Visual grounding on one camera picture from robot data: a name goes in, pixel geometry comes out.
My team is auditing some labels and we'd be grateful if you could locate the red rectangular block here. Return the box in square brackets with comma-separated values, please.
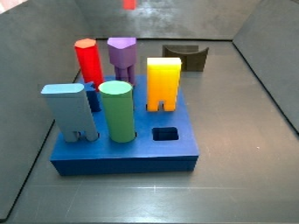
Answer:
[123, 0, 136, 10]

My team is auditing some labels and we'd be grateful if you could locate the blue peg board base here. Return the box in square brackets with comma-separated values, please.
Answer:
[51, 75, 200, 176]

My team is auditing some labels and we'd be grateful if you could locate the green cylinder peg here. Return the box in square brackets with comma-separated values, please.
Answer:
[97, 80, 136, 143]

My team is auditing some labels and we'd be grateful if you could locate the yellow notched block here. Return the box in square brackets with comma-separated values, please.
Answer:
[147, 58, 181, 112]

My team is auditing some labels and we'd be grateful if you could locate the dark blue star peg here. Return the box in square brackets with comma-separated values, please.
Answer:
[84, 81, 100, 112]

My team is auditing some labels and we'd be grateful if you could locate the light blue rounded block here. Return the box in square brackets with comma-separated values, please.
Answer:
[41, 83, 99, 142]

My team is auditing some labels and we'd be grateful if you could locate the purple pentagon peg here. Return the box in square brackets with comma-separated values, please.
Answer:
[107, 38, 136, 84]

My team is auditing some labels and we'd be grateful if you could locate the red hexagonal peg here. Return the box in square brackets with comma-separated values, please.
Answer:
[75, 38, 104, 88]

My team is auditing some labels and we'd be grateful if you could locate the black curved bracket stand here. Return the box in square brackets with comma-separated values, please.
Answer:
[163, 45, 209, 72]

